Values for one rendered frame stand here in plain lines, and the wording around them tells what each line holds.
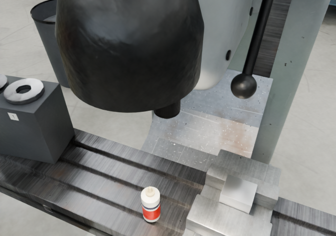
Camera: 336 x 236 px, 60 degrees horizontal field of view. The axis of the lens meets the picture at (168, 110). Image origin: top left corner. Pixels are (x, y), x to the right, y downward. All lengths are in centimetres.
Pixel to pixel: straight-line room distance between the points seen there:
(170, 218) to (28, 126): 40
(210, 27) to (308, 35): 51
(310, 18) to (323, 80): 221
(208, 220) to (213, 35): 38
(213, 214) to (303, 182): 148
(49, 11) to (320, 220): 243
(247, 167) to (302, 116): 178
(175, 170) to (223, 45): 51
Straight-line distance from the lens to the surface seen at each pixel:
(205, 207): 60
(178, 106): 48
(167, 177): 78
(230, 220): 59
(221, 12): 30
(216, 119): 89
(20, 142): 84
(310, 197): 198
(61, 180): 81
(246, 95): 34
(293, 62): 83
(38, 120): 74
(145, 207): 66
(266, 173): 72
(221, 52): 32
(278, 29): 78
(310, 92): 275
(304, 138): 230
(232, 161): 72
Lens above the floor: 153
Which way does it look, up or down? 42 degrees down
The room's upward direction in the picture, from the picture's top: straight up
